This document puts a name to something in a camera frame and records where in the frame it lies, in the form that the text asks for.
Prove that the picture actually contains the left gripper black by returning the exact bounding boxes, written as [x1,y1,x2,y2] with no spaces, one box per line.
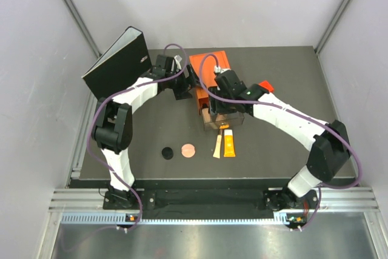
[166,64,206,100]

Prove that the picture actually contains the foundation bottle lighter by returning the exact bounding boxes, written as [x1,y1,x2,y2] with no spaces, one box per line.
[201,104,212,124]

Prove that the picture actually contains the foundation bottle darker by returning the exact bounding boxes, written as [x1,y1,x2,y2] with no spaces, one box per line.
[216,114,230,125]

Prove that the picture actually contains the orange drawer box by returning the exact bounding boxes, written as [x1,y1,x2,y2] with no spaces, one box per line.
[189,50,230,115]

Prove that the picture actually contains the clear pull-out drawer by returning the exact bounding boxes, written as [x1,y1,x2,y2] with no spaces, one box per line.
[201,109,244,131]

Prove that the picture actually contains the orange yellow cream tube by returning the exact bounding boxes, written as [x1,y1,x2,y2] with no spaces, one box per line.
[224,129,236,158]

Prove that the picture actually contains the beige concealer tube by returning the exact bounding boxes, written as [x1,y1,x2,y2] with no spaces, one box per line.
[213,129,223,159]

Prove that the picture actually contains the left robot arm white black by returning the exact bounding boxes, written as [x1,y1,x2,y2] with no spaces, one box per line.
[91,55,196,209]

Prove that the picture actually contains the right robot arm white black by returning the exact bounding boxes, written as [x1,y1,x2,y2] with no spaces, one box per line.
[211,67,351,208]

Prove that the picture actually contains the red cube plug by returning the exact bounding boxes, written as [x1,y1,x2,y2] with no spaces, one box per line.
[259,80,274,93]

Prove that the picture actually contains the pink round powder puff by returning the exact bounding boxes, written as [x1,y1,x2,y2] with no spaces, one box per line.
[181,143,196,158]

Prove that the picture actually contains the black round compact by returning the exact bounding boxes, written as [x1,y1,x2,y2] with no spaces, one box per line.
[161,147,174,160]

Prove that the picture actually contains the black binder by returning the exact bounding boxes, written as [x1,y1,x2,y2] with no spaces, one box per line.
[82,26,152,99]

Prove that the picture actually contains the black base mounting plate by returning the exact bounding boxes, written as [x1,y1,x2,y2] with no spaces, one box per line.
[103,178,318,220]

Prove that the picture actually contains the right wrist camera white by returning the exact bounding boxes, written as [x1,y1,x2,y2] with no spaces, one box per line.
[213,65,230,75]

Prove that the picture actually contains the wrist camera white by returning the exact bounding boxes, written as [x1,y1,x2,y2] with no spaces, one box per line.
[171,55,182,73]
[213,65,230,75]

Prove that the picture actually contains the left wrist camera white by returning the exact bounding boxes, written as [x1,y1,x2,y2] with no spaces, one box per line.
[171,55,182,73]

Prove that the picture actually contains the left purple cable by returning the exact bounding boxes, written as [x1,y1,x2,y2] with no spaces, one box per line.
[85,43,186,230]

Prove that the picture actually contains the grey cable duct strip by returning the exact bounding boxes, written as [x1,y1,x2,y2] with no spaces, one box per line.
[61,212,305,226]

